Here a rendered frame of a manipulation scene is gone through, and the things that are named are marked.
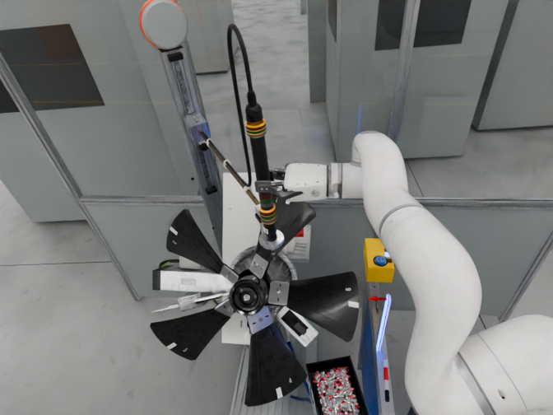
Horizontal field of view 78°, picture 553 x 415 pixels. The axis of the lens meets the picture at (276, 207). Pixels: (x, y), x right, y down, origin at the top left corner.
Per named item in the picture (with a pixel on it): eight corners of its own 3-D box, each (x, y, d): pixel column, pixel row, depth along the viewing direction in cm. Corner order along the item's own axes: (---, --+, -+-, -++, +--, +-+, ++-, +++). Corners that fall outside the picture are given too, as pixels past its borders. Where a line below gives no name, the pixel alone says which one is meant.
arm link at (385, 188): (385, 164, 51) (346, 129, 79) (378, 257, 57) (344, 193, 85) (446, 160, 51) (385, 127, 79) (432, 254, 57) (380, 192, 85)
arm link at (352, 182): (342, 165, 75) (341, 203, 79) (405, 164, 73) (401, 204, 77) (341, 155, 83) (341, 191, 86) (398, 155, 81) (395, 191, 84)
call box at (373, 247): (363, 254, 150) (364, 237, 144) (387, 254, 149) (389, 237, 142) (365, 284, 138) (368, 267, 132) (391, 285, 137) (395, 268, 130)
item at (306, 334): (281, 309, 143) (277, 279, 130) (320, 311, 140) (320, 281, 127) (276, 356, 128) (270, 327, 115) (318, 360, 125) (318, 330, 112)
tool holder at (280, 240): (252, 234, 100) (247, 208, 93) (273, 225, 102) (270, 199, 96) (266, 254, 93) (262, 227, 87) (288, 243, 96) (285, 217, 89)
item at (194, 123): (187, 134, 140) (182, 115, 135) (203, 129, 142) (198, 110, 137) (195, 145, 133) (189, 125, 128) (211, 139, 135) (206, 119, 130)
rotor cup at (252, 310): (234, 307, 121) (223, 319, 109) (234, 267, 121) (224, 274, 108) (275, 310, 119) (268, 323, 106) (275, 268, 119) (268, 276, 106)
